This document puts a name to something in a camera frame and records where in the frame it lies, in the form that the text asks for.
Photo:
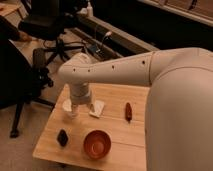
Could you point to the white rectangular block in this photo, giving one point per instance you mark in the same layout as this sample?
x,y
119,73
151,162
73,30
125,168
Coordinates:
x,y
97,108

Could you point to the person's hand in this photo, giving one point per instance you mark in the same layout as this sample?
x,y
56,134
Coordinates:
x,y
24,37

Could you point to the dark red pepper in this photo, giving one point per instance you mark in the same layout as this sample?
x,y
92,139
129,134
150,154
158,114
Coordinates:
x,y
128,112

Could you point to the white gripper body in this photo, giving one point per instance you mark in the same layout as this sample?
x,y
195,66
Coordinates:
x,y
80,93

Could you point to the black chair at left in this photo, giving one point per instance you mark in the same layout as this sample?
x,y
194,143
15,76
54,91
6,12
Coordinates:
x,y
20,82

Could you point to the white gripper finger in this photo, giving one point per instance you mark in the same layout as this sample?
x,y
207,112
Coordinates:
x,y
91,107
74,109

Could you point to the power strip with cables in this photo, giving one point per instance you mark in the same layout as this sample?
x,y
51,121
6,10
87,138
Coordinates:
x,y
99,50

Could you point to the orange bowl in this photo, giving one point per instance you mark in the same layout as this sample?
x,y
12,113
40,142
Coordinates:
x,y
97,144

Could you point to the black office chair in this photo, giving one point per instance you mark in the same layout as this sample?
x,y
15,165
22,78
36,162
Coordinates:
x,y
47,19

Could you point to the wooden table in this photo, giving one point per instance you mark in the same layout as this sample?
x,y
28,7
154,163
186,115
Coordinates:
x,y
115,141

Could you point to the white spray bottle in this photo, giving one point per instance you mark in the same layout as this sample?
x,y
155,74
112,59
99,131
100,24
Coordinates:
x,y
89,9

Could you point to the small black object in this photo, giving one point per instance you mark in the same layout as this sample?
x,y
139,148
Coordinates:
x,y
62,138

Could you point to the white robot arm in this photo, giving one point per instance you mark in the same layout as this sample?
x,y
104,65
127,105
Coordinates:
x,y
179,107

